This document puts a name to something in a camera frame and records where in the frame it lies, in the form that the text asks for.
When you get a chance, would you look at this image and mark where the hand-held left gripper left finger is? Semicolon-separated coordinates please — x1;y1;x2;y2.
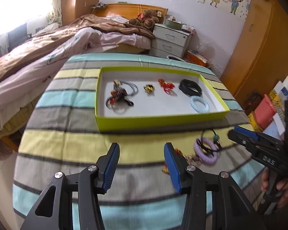
20;142;120;230

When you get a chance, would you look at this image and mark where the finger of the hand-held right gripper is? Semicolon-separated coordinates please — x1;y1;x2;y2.
234;125;283;147
228;129;257;154

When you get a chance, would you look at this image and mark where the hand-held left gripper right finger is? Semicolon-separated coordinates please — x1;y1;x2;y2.
164;142;262;230

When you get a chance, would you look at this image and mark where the black cord green bead necklace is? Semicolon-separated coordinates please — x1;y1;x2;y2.
197;128;223;154

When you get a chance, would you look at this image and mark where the gold hairpin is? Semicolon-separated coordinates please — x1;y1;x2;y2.
175;149;202;169

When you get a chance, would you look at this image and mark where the purple spiral hair tie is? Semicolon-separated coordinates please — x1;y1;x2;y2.
193;138;219;166

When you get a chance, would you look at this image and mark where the light blue woven bracelet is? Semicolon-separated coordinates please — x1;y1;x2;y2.
189;95;210;114

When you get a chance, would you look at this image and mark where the yellow-green cardboard box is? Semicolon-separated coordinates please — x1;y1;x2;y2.
94;67;231;133

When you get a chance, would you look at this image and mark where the black wristband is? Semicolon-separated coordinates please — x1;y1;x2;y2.
179;79;204;96

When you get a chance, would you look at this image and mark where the dark red bead bracelet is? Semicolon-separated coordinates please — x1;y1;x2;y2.
106;89;135;107

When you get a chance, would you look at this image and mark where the black yellow bead bracelet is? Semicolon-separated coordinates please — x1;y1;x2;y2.
143;83;156;94

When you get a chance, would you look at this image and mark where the light blue hair tie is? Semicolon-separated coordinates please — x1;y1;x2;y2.
114;81;139;115

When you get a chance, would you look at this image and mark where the person's right hand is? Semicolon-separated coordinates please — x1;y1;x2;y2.
261;167;288;208

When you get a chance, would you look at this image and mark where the yellow box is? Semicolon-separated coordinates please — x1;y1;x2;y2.
247;111;262;131

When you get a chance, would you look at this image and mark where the pink plastic bin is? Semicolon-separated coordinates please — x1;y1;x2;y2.
254;94;283;131

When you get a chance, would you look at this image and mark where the white cardboard box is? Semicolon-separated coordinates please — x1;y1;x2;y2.
262;113;286;142

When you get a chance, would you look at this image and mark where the dark bag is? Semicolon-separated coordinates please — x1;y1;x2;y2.
243;91;263;115

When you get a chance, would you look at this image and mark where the striped tablecloth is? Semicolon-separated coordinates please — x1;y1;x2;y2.
12;53;262;230

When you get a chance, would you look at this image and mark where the pile of books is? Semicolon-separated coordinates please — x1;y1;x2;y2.
186;50;213;67

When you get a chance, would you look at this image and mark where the large wooden wardrobe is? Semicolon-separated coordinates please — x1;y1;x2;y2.
219;0;288;106

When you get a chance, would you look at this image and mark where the white nightstand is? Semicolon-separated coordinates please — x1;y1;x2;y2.
150;23;191;58

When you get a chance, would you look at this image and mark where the pink duvet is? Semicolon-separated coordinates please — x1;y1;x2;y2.
0;26;151;139

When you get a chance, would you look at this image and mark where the green basin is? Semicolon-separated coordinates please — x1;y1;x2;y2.
164;18;183;29

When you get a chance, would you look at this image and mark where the brown blanket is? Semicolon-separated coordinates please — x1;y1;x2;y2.
0;14;156;90

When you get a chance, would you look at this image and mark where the brown teddy bear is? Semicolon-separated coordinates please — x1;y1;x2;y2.
130;8;160;29

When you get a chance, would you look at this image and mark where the wooden bed headboard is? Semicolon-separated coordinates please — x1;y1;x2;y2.
92;3;169;23

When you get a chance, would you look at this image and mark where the black monitor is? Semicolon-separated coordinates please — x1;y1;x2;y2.
7;23;28;49

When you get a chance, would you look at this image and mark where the floral curtain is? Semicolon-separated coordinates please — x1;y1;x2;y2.
45;0;64;28

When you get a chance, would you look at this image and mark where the tall wooden cabinet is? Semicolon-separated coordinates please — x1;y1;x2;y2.
61;0;103;27

